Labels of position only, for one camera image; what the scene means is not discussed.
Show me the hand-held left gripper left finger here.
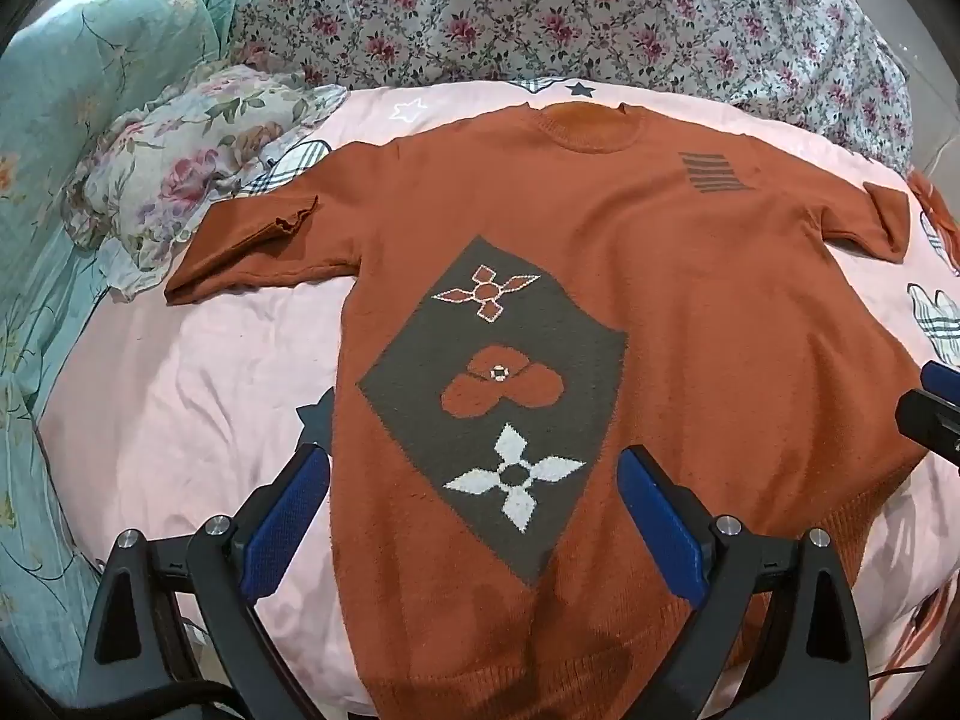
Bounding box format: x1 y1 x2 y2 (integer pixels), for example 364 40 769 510
75 442 335 720

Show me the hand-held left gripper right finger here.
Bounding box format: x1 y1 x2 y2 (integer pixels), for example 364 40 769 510
615 444 875 720

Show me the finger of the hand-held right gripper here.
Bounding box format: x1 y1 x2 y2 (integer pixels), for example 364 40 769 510
896 360 960 470

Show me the orange knit sweater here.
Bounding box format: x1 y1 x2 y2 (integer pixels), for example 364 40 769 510
163 101 931 717

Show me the pink printed bed sheet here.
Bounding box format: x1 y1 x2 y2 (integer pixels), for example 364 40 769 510
37 79 960 713

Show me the cream rose print pillow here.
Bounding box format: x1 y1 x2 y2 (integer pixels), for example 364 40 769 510
64 64 350 305

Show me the teal floral quilt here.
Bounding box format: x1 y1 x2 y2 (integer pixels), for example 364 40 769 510
0 0 256 691

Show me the white floral duvet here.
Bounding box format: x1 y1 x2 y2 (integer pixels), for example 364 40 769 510
225 0 912 173

